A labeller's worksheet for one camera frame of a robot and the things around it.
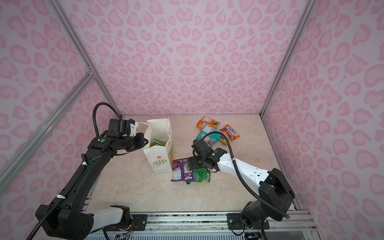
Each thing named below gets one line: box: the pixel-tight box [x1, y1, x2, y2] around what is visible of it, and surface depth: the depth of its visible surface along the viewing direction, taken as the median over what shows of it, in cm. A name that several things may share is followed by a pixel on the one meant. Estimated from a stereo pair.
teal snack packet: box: [196, 123, 223, 147], surface depth 108 cm
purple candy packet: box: [171, 158, 195, 182], surface depth 89 cm
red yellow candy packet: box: [218, 124, 241, 145], surface depth 108 cm
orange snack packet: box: [196, 116, 221, 129], surface depth 114 cm
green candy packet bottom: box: [193, 168, 211, 183], surface depth 87 cm
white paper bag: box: [142, 117, 173, 175], surface depth 85 cm
